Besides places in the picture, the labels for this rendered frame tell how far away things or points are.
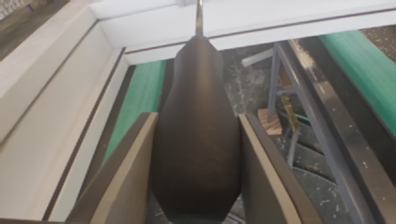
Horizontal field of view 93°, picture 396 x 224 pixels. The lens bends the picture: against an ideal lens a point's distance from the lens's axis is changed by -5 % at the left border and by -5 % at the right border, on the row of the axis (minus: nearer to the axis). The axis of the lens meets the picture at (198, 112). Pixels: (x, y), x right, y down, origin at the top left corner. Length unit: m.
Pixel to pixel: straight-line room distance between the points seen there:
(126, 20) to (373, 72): 0.25
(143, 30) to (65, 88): 0.11
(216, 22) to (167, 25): 0.06
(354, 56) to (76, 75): 0.26
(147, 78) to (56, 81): 0.08
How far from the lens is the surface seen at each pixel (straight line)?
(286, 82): 1.05
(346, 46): 0.25
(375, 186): 0.49
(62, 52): 0.21
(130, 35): 0.26
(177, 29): 0.25
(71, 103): 0.20
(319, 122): 0.57
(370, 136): 0.21
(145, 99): 0.20
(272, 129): 1.16
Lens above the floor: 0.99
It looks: 47 degrees down
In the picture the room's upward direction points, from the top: 17 degrees counter-clockwise
